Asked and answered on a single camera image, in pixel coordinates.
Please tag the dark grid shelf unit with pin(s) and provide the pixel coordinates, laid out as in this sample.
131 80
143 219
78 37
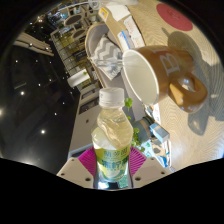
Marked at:
71 53

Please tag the white printed booklet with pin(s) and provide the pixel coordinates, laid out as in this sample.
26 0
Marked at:
133 33

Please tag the clear drink bottle yellow-green label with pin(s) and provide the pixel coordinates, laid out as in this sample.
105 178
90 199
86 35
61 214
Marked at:
113 133

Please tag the white box with yellow label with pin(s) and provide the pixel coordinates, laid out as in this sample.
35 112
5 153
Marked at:
113 11

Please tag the green potted plant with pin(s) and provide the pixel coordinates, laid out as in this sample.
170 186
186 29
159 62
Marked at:
137 136

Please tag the light blue small box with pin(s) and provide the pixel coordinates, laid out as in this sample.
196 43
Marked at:
160 132

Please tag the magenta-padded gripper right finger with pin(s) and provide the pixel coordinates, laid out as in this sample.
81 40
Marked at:
146 171

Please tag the brown mug white inside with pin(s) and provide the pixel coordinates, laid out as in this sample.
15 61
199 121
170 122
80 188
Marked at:
166 71

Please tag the flat round red coaster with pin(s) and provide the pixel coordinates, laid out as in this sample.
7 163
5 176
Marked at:
174 16

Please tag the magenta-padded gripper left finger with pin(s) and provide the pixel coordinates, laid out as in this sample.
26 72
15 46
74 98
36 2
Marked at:
74 172

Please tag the group of ceiling lights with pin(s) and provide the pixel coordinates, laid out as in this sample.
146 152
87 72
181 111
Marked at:
42 131

